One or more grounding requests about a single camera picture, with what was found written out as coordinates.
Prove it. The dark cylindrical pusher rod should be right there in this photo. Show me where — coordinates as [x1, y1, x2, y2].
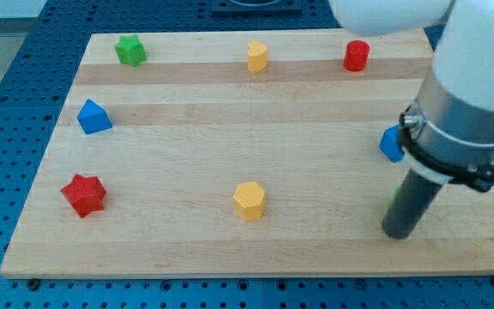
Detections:
[382, 169, 443, 239]

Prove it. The wooden board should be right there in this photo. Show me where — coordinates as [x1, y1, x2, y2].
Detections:
[0, 29, 494, 279]

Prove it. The red star block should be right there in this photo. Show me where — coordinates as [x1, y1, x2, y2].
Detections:
[60, 174, 106, 218]

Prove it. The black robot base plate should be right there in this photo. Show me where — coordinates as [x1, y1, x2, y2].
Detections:
[210, 0, 303, 15]

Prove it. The yellow hexagon block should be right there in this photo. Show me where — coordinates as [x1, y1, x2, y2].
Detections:
[233, 181, 267, 221]

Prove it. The red cylinder block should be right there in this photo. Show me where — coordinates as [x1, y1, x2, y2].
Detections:
[343, 40, 371, 71]

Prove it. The green block behind rod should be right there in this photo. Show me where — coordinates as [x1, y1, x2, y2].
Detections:
[389, 185, 401, 206]

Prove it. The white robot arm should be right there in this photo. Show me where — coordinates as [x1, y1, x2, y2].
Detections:
[329, 0, 494, 239]

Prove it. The blue pentagon block left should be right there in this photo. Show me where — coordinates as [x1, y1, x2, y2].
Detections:
[76, 99, 113, 135]

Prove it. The yellow half-round block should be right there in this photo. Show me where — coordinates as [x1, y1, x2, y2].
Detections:
[247, 40, 268, 73]

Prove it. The green star block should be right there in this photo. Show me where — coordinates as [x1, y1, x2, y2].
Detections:
[114, 34, 148, 67]

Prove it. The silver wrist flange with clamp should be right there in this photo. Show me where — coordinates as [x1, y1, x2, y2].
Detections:
[398, 70, 494, 192]

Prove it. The blue block right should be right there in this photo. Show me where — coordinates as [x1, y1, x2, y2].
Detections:
[378, 124, 404, 163]

